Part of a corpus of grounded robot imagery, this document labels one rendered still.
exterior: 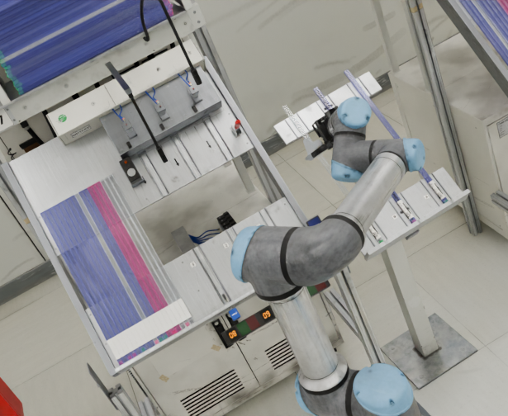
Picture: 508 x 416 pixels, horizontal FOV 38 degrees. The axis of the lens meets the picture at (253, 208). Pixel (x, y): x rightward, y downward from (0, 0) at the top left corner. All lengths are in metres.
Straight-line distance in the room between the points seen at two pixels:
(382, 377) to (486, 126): 1.26
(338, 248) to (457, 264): 1.67
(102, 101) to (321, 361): 1.05
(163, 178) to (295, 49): 2.01
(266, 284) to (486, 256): 1.69
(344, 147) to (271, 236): 0.39
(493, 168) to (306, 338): 1.38
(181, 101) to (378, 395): 1.06
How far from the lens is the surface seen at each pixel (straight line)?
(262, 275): 1.44
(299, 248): 1.38
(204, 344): 2.54
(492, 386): 2.59
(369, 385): 1.65
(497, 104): 2.72
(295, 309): 1.52
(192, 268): 2.12
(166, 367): 2.55
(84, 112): 2.22
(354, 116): 1.72
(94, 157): 2.25
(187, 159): 2.21
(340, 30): 4.16
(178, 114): 2.19
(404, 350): 2.75
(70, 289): 2.16
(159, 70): 2.24
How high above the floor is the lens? 2.00
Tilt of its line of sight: 32 degrees down
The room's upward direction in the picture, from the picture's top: 25 degrees counter-clockwise
